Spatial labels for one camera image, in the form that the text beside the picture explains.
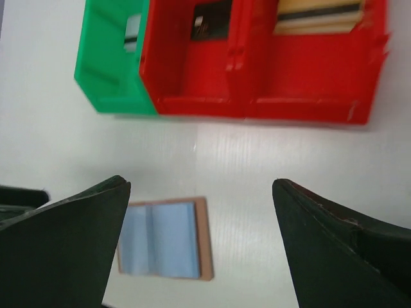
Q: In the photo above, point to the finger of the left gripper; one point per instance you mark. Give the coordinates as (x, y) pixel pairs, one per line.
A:
(20, 207)

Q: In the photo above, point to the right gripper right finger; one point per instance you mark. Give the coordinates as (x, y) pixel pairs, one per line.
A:
(339, 257)

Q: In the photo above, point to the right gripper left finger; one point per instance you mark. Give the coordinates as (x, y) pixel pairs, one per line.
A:
(67, 263)

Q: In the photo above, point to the brown leather card holder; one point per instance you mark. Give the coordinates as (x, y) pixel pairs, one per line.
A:
(167, 238)

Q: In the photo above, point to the dark grey credit card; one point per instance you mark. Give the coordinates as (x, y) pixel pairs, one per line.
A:
(211, 20)

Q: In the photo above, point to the silver credit card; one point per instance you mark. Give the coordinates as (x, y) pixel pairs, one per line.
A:
(132, 33)

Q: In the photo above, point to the green plastic bin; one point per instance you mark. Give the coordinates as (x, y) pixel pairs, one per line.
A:
(106, 73)

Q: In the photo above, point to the right red plastic bin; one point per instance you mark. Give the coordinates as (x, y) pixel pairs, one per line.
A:
(329, 78)

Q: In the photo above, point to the red plastic bin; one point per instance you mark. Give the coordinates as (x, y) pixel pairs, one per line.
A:
(185, 77)
(329, 78)

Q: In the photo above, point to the middle red plastic bin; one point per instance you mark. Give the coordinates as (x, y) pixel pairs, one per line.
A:
(185, 77)

